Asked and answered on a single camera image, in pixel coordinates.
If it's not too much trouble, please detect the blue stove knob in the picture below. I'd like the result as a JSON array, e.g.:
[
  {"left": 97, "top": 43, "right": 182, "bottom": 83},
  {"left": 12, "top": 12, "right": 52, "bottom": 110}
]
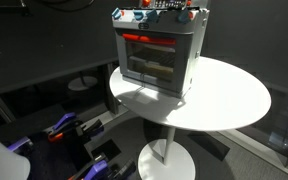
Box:
[
  {"left": 177, "top": 8, "right": 192, "bottom": 25},
  {"left": 132, "top": 10, "right": 145, "bottom": 22},
  {"left": 145, "top": 9, "right": 159, "bottom": 24},
  {"left": 111, "top": 8, "right": 123, "bottom": 20}
]

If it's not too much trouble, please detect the orange oven door handle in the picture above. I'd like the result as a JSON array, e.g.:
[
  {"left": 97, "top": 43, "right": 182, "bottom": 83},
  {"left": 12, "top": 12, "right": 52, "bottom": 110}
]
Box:
[{"left": 122, "top": 33, "right": 177, "bottom": 47}]

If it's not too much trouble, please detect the stove keypad display panel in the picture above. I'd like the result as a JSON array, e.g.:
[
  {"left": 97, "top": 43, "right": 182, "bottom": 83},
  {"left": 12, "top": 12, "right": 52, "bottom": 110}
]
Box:
[{"left": 153, "top": 0, "right": 185, "bottom": 9}]

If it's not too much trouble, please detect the round pedestal base behind glass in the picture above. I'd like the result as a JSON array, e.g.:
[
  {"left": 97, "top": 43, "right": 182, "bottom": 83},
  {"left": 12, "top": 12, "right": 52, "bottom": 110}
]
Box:
[{"left": 67, "top": 75, "right": 99, "bottom": 92}]

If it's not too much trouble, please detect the purple orange bar clamp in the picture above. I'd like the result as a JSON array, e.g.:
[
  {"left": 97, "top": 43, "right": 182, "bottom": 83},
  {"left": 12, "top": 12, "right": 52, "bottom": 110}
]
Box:
[{"left": 47, "top": 112, "right": 84, "bottom": 144}]

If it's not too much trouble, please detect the purple black bar clamp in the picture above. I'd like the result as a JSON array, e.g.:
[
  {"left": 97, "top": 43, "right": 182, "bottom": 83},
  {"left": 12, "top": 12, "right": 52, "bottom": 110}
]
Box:
[
  {"left": 6, "top": 135, "right": 34, "bottom": 155},
  {"left": 68, "top": 159, "right": 111, "bottom": 180}
]

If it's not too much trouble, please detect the black cable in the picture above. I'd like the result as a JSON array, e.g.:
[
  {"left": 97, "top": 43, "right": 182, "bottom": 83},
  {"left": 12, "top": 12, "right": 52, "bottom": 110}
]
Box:
[{"left": 33, "top": 0, "right": 96, "bottom": 13}]

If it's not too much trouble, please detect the white rounded plastic object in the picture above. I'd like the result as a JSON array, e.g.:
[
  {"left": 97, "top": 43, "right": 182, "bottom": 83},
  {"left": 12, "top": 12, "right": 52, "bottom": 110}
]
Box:
[{"left": 0, "top": 127, "right": 31, "bottom": 180}]

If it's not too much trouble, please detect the grey toy stove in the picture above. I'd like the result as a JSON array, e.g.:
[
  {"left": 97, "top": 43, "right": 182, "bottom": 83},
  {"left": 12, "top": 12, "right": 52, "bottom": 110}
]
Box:
[{"left": 111, "top": 0, "right": 211, "bottom": 100}]

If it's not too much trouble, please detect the white table pedestal base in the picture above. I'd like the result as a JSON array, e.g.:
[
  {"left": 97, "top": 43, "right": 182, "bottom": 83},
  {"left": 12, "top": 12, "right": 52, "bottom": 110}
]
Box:
[{"left": 137, "top": 126, "right": 197, "bottom": 180}]

